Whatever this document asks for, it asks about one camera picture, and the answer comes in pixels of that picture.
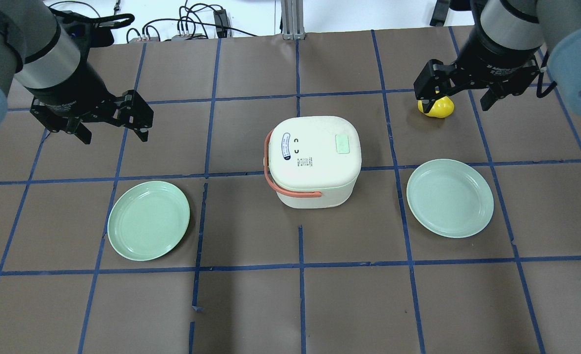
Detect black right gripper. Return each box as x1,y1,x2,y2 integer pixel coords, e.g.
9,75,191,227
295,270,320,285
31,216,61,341
413,56,541,114

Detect green plate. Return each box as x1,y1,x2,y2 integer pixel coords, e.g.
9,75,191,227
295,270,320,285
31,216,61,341
407,159,494,239
107,180,190,262

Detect aluminium frame post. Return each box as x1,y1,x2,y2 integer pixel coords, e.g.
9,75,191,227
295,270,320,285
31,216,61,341
281,0,306,40

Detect green plate left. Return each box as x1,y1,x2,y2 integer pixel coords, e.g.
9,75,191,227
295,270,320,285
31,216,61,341
107,180,190,262

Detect yellow lemon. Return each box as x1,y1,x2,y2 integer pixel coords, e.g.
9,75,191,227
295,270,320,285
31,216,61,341
418,96,455,118

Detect black cable bundle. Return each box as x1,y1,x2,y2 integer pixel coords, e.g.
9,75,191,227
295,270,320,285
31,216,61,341
123,0,259,44

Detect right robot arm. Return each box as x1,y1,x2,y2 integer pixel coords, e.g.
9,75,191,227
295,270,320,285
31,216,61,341
414,0,581,116

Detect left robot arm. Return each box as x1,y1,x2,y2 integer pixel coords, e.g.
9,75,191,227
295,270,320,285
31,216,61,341
0,0,154,144

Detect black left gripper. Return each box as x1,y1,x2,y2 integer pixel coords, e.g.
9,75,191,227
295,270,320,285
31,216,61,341
30,89,154,144

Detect green plate right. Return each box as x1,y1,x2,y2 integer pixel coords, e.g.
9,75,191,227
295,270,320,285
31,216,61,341
407,159,494,239

